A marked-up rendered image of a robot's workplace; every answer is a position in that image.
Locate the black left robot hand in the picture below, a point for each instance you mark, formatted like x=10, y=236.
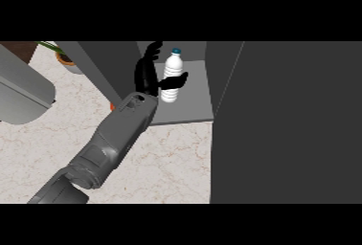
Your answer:
x=143, y=75

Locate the white water bottle blue cap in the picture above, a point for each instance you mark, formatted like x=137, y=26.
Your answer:
x=173, y=65

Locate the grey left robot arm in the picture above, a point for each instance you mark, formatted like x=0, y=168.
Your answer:
x=117, y=134

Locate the grey cabinet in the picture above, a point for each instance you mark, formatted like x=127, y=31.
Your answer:
x=192, y=105

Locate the dark grey cabinet door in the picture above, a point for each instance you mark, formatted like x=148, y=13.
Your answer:
x=291, y=127

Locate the small orange object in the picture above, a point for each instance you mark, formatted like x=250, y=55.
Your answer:
x=112, y=106

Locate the potted plant orange pot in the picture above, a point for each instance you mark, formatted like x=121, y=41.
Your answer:
x=65, y=59

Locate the pale grey rounded appliance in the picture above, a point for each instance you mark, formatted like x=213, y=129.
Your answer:
x=21, y=92

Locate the dark brown wooden block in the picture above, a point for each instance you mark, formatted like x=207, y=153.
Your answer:
x=21, y=49

